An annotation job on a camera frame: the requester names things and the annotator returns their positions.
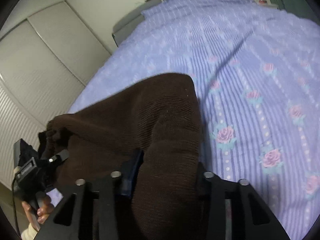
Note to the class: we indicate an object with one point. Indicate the lavender floral bed sheet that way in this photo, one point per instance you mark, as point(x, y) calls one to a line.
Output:
point(255, 72)

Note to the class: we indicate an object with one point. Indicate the lavender floral pillow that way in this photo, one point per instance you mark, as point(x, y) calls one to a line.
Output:
point(167, 12)

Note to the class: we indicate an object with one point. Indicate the white nightstand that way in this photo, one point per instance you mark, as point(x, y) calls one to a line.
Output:
point(268, 5)

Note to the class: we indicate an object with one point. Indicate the dark brown knit pants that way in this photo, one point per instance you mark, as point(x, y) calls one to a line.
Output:
point(160, 115)

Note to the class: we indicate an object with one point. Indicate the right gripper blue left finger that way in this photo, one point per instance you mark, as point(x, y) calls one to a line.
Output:
point(97, 210)

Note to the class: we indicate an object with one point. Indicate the white sliding wardrobe doors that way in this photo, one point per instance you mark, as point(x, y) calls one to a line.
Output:
point(46, 62)

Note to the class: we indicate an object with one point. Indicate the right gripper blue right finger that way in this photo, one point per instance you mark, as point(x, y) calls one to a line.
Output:
point(234, 210)

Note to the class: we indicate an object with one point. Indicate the person's left hand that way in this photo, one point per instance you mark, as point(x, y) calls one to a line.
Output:
point(40, 216)

